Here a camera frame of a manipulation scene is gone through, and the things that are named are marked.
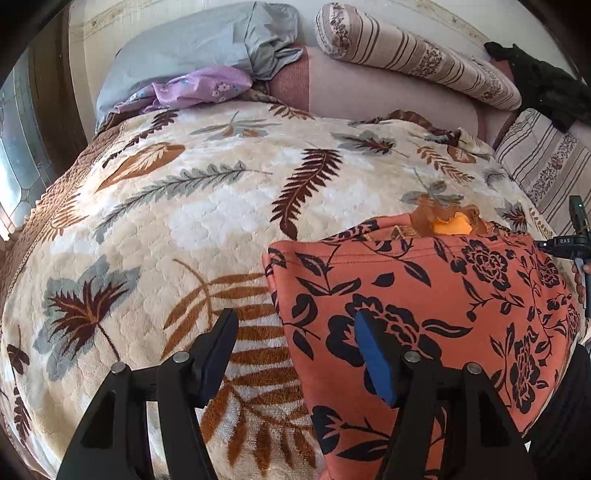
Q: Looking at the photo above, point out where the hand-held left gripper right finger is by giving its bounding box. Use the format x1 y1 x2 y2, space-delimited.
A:
355 311 539 480

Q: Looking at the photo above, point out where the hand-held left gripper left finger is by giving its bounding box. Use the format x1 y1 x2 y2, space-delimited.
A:
55 308 240 480

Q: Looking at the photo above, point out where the orange floral print garment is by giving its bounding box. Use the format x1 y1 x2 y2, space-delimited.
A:
262 205 585 480

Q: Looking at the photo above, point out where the person's right hand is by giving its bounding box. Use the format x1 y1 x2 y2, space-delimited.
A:
571 258 591 298

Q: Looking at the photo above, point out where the striped floral flat pillow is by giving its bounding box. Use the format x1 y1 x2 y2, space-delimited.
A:
493 108 591 236

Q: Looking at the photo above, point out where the cream leaf print blanket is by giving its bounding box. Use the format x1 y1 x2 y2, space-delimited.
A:
0 99 559 480

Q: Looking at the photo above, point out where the black cloth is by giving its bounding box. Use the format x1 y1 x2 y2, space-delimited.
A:
484 41 591 134

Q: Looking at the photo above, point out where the striped floral bolster pillow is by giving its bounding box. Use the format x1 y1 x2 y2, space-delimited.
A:
315 2 522 112

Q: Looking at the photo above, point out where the pink bedsheet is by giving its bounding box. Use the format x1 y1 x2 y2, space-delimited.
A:
268 46 513 146

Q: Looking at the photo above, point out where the purple floral cloth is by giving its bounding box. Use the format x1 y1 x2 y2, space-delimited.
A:
113 65 254 116

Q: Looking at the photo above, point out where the stained glass window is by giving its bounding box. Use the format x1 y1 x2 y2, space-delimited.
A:
0 60 51 232

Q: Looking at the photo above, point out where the grey pillow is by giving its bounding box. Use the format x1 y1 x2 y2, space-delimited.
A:
95 1 305 134

